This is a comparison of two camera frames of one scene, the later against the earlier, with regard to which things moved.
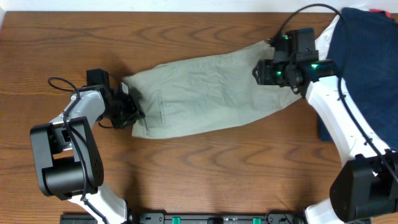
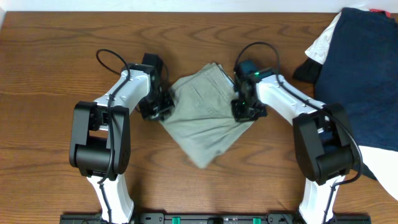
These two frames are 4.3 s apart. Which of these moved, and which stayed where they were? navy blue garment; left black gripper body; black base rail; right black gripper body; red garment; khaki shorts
Moved: khaki shorts; left black gripper body; right black gripper body
Stayed: navy blue garment; black base rail; red garment
